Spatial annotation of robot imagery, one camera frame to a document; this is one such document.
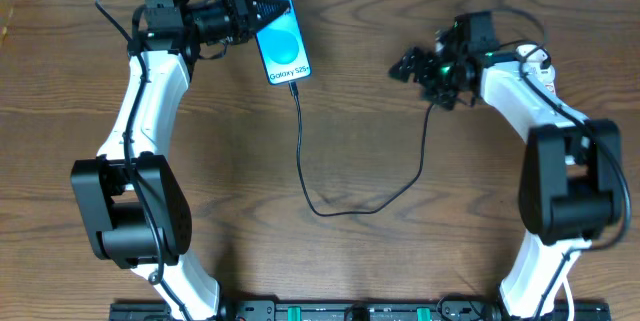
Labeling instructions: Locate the white power strip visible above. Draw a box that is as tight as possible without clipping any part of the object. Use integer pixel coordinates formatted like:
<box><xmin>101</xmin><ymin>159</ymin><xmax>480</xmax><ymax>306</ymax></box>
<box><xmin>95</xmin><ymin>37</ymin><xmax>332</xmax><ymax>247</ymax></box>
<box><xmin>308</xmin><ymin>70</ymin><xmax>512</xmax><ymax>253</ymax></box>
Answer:
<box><xmin>537</xmin><ymin>66</ymin><xmax>556</xmax><ymax>95</ymax></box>

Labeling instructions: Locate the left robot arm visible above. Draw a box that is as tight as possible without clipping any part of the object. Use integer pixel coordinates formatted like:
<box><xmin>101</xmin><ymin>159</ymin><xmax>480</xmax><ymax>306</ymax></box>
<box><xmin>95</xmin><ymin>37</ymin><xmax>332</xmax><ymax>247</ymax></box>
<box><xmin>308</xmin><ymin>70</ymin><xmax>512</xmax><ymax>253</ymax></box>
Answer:
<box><xmin>70</xmin><ymin>0</ymin><xmax>294</xmax><ymax>320</ymax></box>

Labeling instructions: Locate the blue Galaxy smartphone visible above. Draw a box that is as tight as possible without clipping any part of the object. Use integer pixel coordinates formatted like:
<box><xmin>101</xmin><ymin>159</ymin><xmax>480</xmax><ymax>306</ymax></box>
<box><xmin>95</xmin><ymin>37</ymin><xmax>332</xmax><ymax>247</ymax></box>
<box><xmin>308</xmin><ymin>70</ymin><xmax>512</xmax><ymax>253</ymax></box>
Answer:
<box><xmin>256</xmin><ymin>0</ymin><xmax>312</xmax><ymax>85</ymax></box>

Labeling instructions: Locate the white charger adapter plug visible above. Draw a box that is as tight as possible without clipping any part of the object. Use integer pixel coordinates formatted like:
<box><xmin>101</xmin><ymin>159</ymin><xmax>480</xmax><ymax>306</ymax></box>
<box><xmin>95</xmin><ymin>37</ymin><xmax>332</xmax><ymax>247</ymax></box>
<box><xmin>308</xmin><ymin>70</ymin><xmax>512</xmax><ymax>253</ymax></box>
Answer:
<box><xmin>516</xmin><ymin>44</ymin><xmax>555</xmax><ymax>81</ymax></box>

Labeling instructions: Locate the white power strip cord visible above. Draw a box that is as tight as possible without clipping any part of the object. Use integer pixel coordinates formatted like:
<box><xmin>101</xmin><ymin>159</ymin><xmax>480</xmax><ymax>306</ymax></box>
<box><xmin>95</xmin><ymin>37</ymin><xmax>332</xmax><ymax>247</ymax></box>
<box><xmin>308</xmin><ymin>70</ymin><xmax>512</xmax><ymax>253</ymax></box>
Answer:
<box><xmin>560</xmin><ymin>280</ymin><xmax>576</xmax><ymax>321</ymax></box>

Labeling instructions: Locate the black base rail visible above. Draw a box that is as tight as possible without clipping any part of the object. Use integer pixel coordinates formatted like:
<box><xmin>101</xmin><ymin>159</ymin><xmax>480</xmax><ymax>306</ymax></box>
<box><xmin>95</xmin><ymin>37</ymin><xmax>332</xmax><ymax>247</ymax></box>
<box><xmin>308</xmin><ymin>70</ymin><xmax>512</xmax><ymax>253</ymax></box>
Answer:
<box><xmin>107</xmin><ymin>298</ymin><xmax>612</xmax><ymax>321</ymax></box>

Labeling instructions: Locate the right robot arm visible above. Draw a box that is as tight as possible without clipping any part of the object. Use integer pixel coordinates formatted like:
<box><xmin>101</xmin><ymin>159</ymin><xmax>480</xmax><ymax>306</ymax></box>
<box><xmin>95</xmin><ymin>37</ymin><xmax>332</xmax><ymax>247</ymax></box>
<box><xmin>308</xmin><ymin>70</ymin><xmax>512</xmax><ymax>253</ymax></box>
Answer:
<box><xmin>388</xmin><ymin>10</ymin><xmax>632</xmax><ymax>320</ymax></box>

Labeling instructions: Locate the black charging cable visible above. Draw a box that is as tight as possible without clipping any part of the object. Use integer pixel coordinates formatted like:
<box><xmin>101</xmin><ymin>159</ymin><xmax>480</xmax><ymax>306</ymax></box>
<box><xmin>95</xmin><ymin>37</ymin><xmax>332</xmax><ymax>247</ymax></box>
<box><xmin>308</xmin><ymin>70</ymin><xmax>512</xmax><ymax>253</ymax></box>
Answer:
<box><xmin>287</xmin><ymin>79</ymin><xmax>436</xmax><ymax>218</ymax></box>

